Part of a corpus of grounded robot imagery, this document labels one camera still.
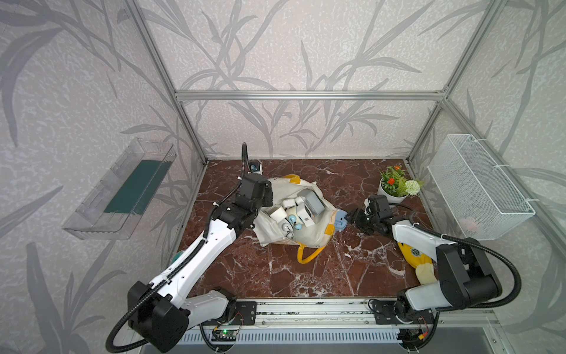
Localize light blue face alarm clock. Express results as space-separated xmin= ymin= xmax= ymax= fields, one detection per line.
xmin=334 ymin=209 xmax=349 ymax=232

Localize white cube alarm clock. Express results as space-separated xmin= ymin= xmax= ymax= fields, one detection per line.
xmin=269 ymin=206 xmax=287 ymax=224

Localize white digital clock dark screen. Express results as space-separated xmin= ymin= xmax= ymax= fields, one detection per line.
xmin=296 ymin=204 xmax=315 ymax=227

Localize white canvas bag yellow handles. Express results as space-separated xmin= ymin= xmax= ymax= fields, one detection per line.
xmin=254 ymin=175 xmax=348 ymax=264

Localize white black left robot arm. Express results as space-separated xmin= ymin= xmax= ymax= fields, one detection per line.
xmin=106 ymin=173 xmax=273 ymax=353

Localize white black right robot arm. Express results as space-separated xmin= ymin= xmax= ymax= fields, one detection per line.
xmin=346 ymin=196 xmax=508 ymax=313

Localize grey square analog clock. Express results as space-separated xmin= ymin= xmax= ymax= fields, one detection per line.
xmin=298 ymin=189 xmax=326 ymax=217

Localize blue twin bell alarm clock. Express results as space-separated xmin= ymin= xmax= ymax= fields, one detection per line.
xmin=287 ymin=215 xmax=303 ymax=230

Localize white pot artificial plant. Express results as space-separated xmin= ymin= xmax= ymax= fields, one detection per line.
xmin=378 ymin=165 xmax=424 ymax=204

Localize yellow work glove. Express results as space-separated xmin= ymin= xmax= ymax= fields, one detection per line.
xmin=397 ymin=243 xmax=437 ymax=286

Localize pink object in basket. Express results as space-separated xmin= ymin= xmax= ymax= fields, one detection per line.
xmin=458 ymin=217 xmax=481 ymax=235

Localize green circuit board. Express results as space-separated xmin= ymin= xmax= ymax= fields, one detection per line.
xmin=212 ymin=329 xmax=239 ymax=342

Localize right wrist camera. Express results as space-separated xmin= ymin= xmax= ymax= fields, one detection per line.
xmin=364 ymin=198 xmax=375 ymax=214

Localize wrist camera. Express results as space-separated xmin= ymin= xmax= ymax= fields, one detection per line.
xmin=364 ymin=198 xmax=375 ymax=214
xmin=247 ymin=160 xmax=263 ymax=175

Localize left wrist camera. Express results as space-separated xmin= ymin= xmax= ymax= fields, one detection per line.
xmin=247 ymin=160 xmax=263 ymax=175

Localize right black cable conduit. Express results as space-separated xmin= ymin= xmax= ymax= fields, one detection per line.
xmin=408 ymin=209 xmax=523 ymax=309

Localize white wire mesh basket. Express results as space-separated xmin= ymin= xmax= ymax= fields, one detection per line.
xmin=427 ymin=134 xmax=536 ymax=240

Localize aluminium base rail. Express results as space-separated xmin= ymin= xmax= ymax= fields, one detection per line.
xmin=203 ymin=297 xmax=510 ymax=353

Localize clear plastic wall shelf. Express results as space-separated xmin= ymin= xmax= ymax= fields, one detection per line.
xmin=63 ymin=138 xmax=177 ymax=240

